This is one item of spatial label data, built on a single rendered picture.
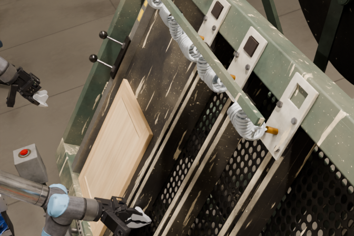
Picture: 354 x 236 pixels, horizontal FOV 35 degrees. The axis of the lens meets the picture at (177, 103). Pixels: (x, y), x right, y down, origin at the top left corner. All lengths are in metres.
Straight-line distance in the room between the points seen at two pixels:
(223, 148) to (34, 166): 1.50
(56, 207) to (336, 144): 0.99
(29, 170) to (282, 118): 1.85
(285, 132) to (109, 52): 1.56
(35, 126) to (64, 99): 0.38
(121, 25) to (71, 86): 2.52
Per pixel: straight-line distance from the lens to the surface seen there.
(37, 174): 3.00
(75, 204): 1.89
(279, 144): 1.35
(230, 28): 1.66
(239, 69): 1.55
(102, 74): 2.80
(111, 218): 1.93
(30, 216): 4.04
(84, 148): 2.72
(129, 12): 2.69
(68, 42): 5.92
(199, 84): 1.81
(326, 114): 1.26
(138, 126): 2.24
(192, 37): 1.50
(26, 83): 2.39
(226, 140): 1.64
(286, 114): 1.35
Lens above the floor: 2.66
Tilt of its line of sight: 36 degrees down
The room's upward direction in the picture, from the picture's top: 13 degrees counter-clockwise
